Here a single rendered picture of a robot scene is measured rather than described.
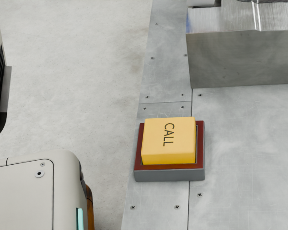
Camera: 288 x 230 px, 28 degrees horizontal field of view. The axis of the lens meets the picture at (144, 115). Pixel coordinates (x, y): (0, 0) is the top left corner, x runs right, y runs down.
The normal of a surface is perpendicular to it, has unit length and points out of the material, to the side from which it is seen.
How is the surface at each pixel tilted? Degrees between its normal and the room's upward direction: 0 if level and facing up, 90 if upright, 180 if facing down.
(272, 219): 0
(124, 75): 0
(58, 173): 6
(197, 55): 90
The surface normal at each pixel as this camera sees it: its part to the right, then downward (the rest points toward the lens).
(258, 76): -0.08, 0.67
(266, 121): -0.13, -0.74
